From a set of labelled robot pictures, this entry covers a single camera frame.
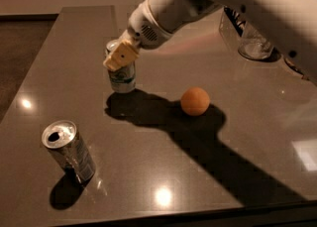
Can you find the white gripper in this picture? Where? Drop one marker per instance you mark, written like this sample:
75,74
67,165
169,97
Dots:
144,29

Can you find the green white 7up can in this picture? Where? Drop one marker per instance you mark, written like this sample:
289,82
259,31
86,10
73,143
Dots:
124,79

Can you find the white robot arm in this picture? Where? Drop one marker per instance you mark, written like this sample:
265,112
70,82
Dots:
290,25

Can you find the silver redbull can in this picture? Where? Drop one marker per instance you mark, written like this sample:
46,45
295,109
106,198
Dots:
63,141

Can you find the orange fruit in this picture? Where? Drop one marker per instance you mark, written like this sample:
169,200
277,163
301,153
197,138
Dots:
194,101

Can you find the clear glass jar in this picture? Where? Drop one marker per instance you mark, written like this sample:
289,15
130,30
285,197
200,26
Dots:
253,45

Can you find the black wire basket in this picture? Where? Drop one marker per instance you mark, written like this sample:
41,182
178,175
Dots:
236,19

